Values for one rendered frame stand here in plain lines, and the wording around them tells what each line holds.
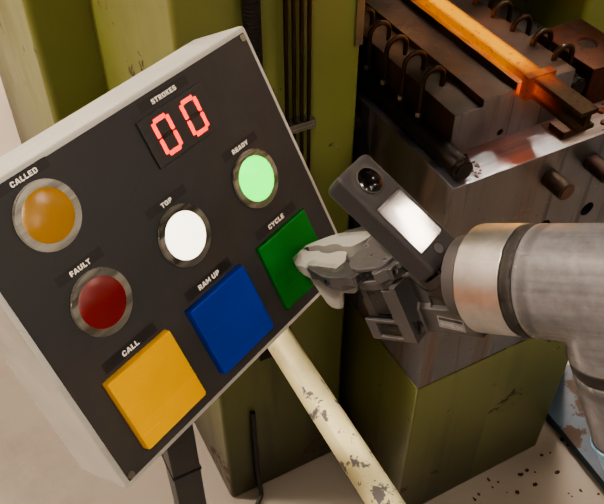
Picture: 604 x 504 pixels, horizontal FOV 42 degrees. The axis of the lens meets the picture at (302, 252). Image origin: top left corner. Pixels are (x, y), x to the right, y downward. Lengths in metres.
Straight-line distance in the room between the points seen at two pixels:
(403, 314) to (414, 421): 0.77
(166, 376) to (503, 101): 0.61
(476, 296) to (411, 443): 0.92
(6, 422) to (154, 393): 1.31
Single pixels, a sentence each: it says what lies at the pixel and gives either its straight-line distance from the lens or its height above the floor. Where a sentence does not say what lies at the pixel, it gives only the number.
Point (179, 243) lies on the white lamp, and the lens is 0.71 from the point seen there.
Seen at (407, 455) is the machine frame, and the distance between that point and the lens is 1.56.
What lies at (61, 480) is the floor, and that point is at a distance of 1.88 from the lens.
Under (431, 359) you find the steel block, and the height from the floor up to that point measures 0.54.
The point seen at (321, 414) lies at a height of 0.64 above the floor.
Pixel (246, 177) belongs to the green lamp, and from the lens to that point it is 0.76.
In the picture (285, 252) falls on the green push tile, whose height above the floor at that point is 1.02.
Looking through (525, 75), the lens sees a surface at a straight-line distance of 1.10.
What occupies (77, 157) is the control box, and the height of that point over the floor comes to 1.18.
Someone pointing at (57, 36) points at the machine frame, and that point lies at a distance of 1.43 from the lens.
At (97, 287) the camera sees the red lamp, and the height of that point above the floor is 1.10.
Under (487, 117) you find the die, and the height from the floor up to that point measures 0.96.
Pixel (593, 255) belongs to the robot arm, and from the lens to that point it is 0.58.
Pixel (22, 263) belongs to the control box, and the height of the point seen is 1.15.
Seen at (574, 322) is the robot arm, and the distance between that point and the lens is 0.59.
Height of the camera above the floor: 1.58
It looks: 45 degrees down
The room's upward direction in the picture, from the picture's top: straight up
